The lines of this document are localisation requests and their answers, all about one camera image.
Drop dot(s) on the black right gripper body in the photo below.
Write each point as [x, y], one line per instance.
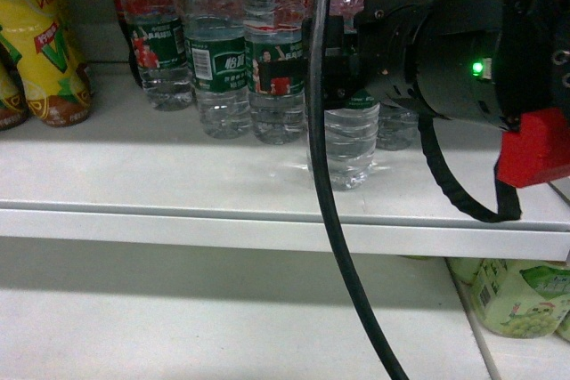
[364, 47]

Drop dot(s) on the clear water bottle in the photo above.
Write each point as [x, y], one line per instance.
[351, 114]

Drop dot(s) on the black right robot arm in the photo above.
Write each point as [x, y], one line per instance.
[501, 63]

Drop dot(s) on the water bottle right rear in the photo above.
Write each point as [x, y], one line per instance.
[397, 128]

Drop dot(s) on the water bottle team label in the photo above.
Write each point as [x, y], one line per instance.
[273, 34]

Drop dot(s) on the water bottle barcode label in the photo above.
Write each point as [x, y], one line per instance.
[215, 45]

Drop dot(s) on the water bottle far left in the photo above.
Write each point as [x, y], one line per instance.
[155, 31]

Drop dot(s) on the white metal shelf board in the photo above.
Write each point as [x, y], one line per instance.
[130, 173]

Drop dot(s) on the white lower shelf board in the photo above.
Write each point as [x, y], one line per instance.
[96, 310]

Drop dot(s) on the green drink bottle rear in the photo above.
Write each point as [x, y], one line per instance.
[464, 269]

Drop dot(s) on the green grape drink bottle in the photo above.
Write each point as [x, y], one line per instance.
[521, 299]

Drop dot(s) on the yellow lemon tea bottle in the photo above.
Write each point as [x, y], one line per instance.
[44, 50]

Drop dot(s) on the lemon tea bottle left edge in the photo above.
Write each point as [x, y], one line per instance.
[14, 108]

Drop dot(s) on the red plastic mount block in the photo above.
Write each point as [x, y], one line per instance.
[538, 152]

